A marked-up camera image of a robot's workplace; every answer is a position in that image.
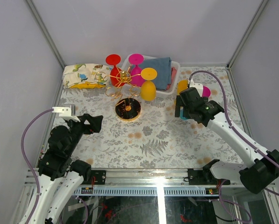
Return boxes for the blue plastic goblet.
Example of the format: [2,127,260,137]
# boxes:
[180,109,188,120]

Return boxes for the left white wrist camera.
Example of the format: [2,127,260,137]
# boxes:
[52,104,80,122]

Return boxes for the magenta plastic goblet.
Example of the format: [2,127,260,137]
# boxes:
[202,86,211,98]
[129,54,144,87]

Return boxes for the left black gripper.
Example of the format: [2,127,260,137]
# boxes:
[67,113,104,156]

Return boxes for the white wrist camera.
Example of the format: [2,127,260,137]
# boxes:
[52,104,80,122]
[188,79,203,95]

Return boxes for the red plastic wine glass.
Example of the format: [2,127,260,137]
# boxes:
[106,54,124,88]

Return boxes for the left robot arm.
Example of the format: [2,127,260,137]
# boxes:
[20,113,103,224]

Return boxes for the gold wine glass rack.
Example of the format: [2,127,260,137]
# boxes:
[105,70,142,122]

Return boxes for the yellow plastic goblet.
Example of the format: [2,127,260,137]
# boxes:
[174,79,188,105]
[140,68,157,101]

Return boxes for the blue folded cloth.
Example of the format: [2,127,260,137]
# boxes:
[139,57,172,91]

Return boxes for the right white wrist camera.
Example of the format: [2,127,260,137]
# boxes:
[188,79,203,95]

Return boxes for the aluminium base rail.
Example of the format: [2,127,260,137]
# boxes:
[24,167,275,196]

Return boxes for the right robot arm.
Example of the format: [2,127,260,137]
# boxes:
[175,87,279,194]

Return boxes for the dinosaur print cloth bag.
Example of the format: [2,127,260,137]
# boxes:
[62,63,112,89]

